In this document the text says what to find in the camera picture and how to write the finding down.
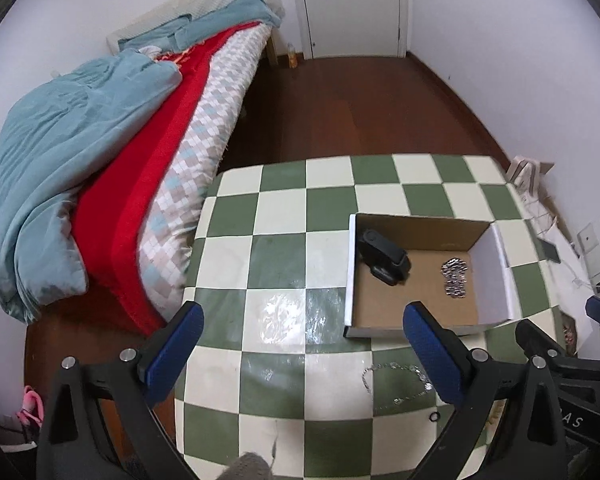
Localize silver pearl bracelet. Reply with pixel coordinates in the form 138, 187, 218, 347
360, 360, 434, 408

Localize chunky silver chain bracelet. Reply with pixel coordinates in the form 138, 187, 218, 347
440, 257, 470, 299

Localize black fitness band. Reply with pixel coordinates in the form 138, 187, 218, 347
358, 229, 412, 286

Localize black smartphone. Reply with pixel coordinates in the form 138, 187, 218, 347
536, 237, 562, 264

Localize white cardboard box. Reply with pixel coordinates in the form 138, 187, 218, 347
343, 214, 521, 339

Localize pink slippers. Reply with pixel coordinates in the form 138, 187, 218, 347
16, 386, 44, 429

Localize bed with red sheet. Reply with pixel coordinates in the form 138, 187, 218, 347
0, 0, 286, 336

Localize teal blue blanket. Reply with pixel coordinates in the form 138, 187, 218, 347
0, 0, 284, 323

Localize small bottle on floor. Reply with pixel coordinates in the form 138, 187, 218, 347
287, 44, 298, 70

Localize white door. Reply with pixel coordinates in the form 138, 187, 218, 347
294, 0, 412, 58

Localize white wall socket strip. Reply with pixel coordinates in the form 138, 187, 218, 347
575, 222, 600, 352

